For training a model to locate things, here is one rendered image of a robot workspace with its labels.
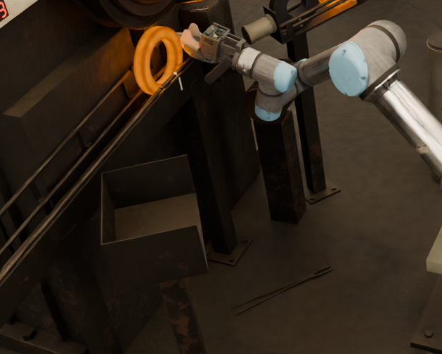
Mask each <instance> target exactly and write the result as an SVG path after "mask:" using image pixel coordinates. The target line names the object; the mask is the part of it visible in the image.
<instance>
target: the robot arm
mask: <svg viewBox="0 0 442 354"><path fill-rule="evenodd" d="M217 26H219V27H222V28H224V29H225V30H223V29H220V28H218V27H217ZM176 33H177V35H178V37H179V39H180V41H181V45H182V48H183V49H184V51H185V52H187V53H188V54H189V55H190V56H192V57H193V58H195V59H198V60H201V61H202V62H204V61H205V62H207V63H215V64H216V63H219V64H218V65H217V66H216V67H215V68H211V69H210V70H209V71H208V73H207V76H206V77H205V78H204V80H205V81H206V82H207V83H208V84H211V83H212V82H213V81H217V80H218V79H219V78H220V76H221V74H223V73H224V72H225V71H226V70H227V69H228V68H229V67H230V66H231V67H232V70H235V71H237V72H238V73H240V74H243V75H245V76H246V77H249V78H251V79H253V80H255V81H258V82H259V83H258V88H257V92H256V100H255V113H256V115H257V116H258V117H259V118H260V119H262V120H265V121H273V120H276V119H277V118H278V117H279V116H280V113H281V112H282V107H283V106H284V105H285V104H287V103H288V102H290V101H291V100H292V99H293V98H294V97H296V96H297V95H299V94H300V93H301V92H302V91H304V90H306V89H308V88H310V87H312V86H315V85H317V84H320V83H322V82H324V81H327V80H329V79H332V81H333V83H334V85H335V86H336V87H337V89H338V90H339V91H341V92H342V93H343V94H345V95H346V94H347V95H348V96H358V97H359V98H360V99H361V100H362V101H363V102H367V103H374V105H375V106H376V107H377V108H378V109H379V110H380V112H381V113H382V114H383V115H384V116H385V117H386V118H387V119H388V120H389V121H390V122H391V123H392V125H393V126H394V127H395V128H396V129H397V130H398V132H399V133H400V134H401V135H402V136H403V137H404V139H406V140H407V141H408V142H409V144H410V145H411V146H412V147H413V148H414V149H415V151H416V152H417V153H418V154H419V155H420V156H421V158H422V159H423V160H424V161H425V162H426V163H427V164H428V165H429V166H430V167H431V168H432V169H433V171H434V172H435V173H436V174H437V175H438V176H439V178H440V179H441V189H442V124H441V123H440V121H439V120H437V118H435V116H434V115H433V114H432V113H431V112H430V111H429V110H428V108H427V107H426V106H425V105H424V104H423V103H422V101H421V100H420V99H419V98H418V97H417V96H416V95H415V94H414V93H413V92H412V91H411V90H410V89H409V87H408V86H407V85H406V84H405V83H404V82H403V80H402V79H401V68H400V67H399V66H398V65H397V63H398V62H399V61H400V60H401V58H402V57H403V55H404V53H405V50H406V44H407V43H406V38H405V34H404V32H403V30H402V29H401V28H400V27H399V26H398V25H397V24H396V23H394V22H392V21H388V20H378V21H376V22H373V23H371V24H370V25H368V26H367V27H365V28H364V29H362V30H361V31H360V32H359V33H357V34H356V35H355V36H354V37H352V38H350V39H349V40H348V41H345V42H344V43H342V44H339V45H337V46H335V47H333V48H331V49H328V50H326V51H324V52H322V53H319V54H318V55H315V56H313V57H312V58H309V59H303V60H300V61H298V62H296V63H295V64H293V66H291V65H289V64H287V63H286V62H284V61H281V60H278V59H276V58H273V57H271V56H269V55H266V54H264V53H262V52H260V51H257V50H255V49H253V48H250V47H248V48H247V47H246V42H247V41H246V40H244V39H241V38H240V37H237V36H235V35H233V34H230V29H228V28H226V27H224V26H221V25H219V24H216V23H215V22H214V24H213V25H211V26H210V27H209V28H208V29H207V30H206V31H205V32H204V33H201V32H200V31H199V29H198V26H197V25H196V24H195V23H192V24H190V27H189V28H188V29H185V30H184V31H183V32H176ZM224 58H225V59H224Z"/></svg>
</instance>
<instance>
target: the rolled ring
mask: <svg viewBox="0 0 442 354"><path fill-rule="evenodd" d="M160 40H162V41H163V42H164V45H165V46H166V49H167V66H166V69H165V71H164V74H163V75H162V77H161V78H160V79H159V80H158V81H155V80H154V79H153V77H152V75H151V71H150V58H151V54H152V51H153V49H154V47H155V45H156V44H157V43H158V42H159V41H160ZM182 63H183V50H182V45H181V41H180V39H179V37H178V35H177V33H175V31H173V29H171V28H169V27H162V26H154V27H151V28H149V29H148V30H146V31H145V32H144V33H143V35H142V36H141V38H140V40H139V42H138V44H137V47H136V51H135V54H134V74H135V78H136V81H137V84H138V85H139V87H140V88H141V90H142V91H144V92H145V93H147V94H150V95H153V94H154V93H155V92H156V90H157V89H158V88H159V87H160V86H161V85H162V84H163V83H164V82H165V81H166V80H167V79H168V78H169V77H170V76H171V75H172V74H173V73H174V72H175V71H176V70H177V69H178V68H179V67H180V66H181V65H182Z"/></svg>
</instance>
